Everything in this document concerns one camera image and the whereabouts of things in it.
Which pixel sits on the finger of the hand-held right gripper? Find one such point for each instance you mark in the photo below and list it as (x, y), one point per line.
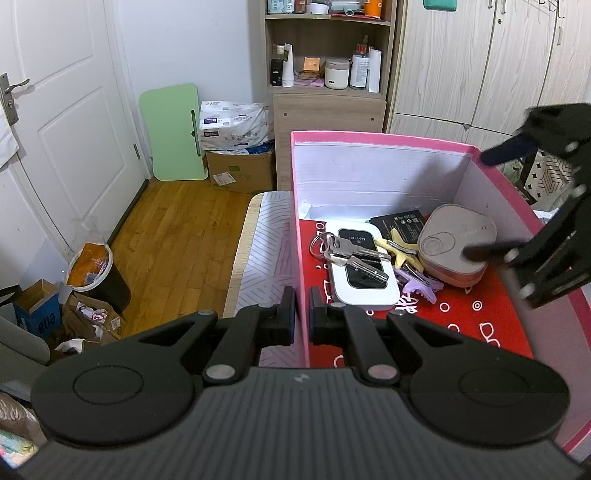
(558, 249)
(554, 127)

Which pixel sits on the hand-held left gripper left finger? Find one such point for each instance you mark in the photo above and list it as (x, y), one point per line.
(290, 314)

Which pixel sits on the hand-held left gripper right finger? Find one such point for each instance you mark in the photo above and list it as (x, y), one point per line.
(314, 314)

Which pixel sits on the white pocket router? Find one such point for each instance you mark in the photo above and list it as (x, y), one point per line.
(364, 291)

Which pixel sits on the bunch of keys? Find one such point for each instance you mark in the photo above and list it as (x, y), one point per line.
(355, 256)

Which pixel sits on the purple hair clip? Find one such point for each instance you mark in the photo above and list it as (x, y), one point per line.
(415, 286)

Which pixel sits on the round beige case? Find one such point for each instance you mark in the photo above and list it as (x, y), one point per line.
(452, 240)

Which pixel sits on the yellow hair clip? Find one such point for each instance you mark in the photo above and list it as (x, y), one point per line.
(401, 249)

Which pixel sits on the black battery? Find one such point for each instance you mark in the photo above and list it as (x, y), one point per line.
(406, 224)

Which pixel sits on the pink cardboard box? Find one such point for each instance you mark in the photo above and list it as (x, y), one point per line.
(369, 180)

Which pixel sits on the patterned cloth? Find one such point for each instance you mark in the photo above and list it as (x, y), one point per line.
(549, 175)

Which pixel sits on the wooden wardrobe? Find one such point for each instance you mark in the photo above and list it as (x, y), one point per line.
(461, 69)

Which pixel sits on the brown cardboard box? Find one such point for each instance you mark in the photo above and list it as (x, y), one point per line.
(244, 170)

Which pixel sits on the teal bag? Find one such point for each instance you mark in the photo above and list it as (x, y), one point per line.
(441, 4)

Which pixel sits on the white roll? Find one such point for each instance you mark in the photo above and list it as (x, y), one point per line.
(375, 71)

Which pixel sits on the trash bin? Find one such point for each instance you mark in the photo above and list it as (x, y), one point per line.
(101, 281)

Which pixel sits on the toilet paper pack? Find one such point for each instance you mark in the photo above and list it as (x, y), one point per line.
(235, 122)

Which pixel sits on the wooden bookshelf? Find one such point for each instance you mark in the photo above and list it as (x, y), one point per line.
(323, 115)

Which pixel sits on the brown paper bag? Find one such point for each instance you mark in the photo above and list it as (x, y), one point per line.
(83, 323)

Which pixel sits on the green folding table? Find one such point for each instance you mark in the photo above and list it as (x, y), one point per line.
(171, 134)

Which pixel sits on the orange paper cup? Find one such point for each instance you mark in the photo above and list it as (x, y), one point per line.
(373, 8)

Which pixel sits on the white jar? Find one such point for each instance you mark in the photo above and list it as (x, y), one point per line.
(337, 74)

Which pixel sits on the black bottle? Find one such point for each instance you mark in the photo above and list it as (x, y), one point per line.
(276, 73)

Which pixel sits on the white tube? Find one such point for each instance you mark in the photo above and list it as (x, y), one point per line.
(288, 64)

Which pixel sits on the small orange box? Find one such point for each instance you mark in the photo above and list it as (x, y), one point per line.
(311, 64)

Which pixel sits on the blue cardboard box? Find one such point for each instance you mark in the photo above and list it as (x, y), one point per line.
(39, 318)

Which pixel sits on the grey cushion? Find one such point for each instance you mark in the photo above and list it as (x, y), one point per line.
(21, 350)

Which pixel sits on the white door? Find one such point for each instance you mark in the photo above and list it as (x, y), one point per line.
(69, 138)

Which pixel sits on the floral cloth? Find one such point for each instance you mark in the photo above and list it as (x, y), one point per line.
(16, 429)

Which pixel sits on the wall poster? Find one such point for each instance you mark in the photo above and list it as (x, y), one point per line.
(5, 143)

